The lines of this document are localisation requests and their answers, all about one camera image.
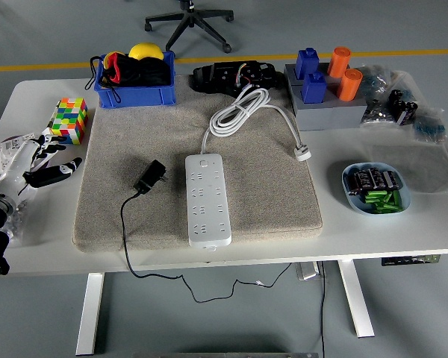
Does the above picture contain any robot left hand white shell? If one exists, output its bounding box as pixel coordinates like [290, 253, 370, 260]
[0, 128, 84, 198]

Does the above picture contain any black power adapter with cord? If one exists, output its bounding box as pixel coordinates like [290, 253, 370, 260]
[119, 159, 294, 304]

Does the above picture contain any white power strip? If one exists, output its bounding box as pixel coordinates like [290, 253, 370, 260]
[184, 152, 234, 251]

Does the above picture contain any clear bag of screws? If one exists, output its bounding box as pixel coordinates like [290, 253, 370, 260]
[0, 182, 38, 245]

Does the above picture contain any colourful puzzle cube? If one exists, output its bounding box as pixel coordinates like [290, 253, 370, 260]
[49, 97, 90, 145]

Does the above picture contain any blue plastic bin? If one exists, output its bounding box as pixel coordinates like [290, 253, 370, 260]
[93, 51, 177, 109]

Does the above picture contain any white table leg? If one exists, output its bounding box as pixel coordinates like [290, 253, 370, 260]
[75, 272, 105, 357]
[337, 260, 376, 339]

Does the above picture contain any yellow ball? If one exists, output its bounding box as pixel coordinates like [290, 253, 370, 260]
[128, 43, 164, 61]

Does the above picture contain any black office chair base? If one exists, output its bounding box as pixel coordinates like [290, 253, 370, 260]
[144, 0, 234, 54]

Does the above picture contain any black electronic device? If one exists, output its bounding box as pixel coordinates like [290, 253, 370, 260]
[192, 60, 284, 94]

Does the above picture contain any grey-brown mat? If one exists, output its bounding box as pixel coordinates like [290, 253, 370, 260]
[72, 73, 324, 254]

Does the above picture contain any blue square block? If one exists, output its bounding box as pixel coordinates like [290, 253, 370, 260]
[301, 71, 328, 104]
[295, 47, 320, 79]

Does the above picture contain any grey block base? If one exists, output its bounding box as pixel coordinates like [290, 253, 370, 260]
[283, 62, 369, 132]

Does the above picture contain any orange cylinder block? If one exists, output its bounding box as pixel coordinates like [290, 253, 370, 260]
[337, 68, 364, 102]
[327, 46, 351, 78]

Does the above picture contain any black cylindrical capacitor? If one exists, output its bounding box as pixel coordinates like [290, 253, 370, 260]
[382, 170, 402, 191]
[346, 172, 361, 197]
[358, 169, 373, 193]
[369, 167, 385, 191]

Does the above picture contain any light blue dish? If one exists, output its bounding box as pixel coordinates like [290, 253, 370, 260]
[341, 162, 411, 216]

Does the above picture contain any clear bag of dark parts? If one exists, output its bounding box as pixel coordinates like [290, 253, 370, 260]
[358, 63, 395, 128]

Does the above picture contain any clear bag of black capacitors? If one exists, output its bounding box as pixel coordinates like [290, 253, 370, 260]
[386, 72, 425, 126]

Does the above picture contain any black table control box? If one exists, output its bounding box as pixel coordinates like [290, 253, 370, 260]
[381, 254, 441, 267]

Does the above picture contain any empty clear plastic bag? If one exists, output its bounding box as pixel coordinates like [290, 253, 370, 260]
[365, 137, 448, 195]

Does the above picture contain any clear bag of blue parts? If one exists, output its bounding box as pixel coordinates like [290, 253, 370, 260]
[410, 107, 448, 145]

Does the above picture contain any white wall socket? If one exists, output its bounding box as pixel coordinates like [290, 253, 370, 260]
[0, 133, 37, 166]

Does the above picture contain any black drawstring bag red trim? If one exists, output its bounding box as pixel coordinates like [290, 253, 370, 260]
[84, 51, 172, 104]

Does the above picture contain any white power strip cord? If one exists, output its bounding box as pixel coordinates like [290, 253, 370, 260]
[200, 84, 313, 162]

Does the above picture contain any silver metal bracket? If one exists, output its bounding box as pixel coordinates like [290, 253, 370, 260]
[296, 262, 321, 280]

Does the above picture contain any black hanging cable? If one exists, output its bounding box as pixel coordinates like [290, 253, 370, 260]
[319, 260, 328, 358]

